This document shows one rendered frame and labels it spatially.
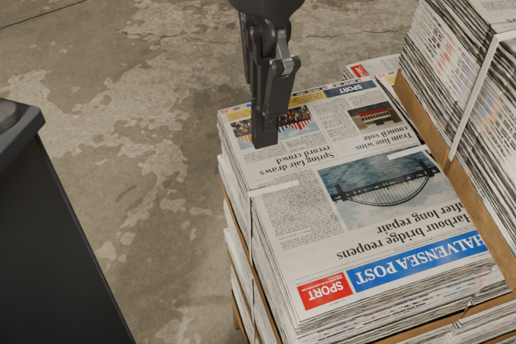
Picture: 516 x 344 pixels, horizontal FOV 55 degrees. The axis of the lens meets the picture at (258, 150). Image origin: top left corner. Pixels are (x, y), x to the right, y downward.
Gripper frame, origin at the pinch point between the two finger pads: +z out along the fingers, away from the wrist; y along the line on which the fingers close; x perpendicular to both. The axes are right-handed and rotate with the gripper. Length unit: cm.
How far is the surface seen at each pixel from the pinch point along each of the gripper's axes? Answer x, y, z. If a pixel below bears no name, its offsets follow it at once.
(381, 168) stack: -17.5, -1.7, 13.2
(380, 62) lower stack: -48, 46, 36
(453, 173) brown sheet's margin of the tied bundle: -24.5, -7.7, 10.1
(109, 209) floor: 30, 70, 96
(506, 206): -23.2, -17.4, 4.5
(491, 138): -24.4, -10.8, 0.3
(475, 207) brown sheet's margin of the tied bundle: -23.6, -13.8, 9.7
